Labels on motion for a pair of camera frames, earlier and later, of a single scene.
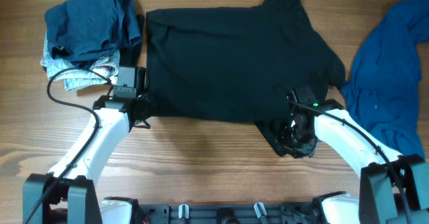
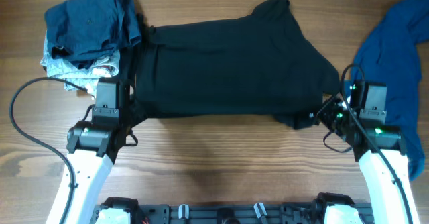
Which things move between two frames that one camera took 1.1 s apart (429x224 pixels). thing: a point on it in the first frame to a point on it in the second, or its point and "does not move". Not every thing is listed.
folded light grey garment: x=102 y=70 does not move
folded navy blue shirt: x=96 y=24 does not move
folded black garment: x=132 y=56 does not move
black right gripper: x=302 y=152 to x=323 y=114
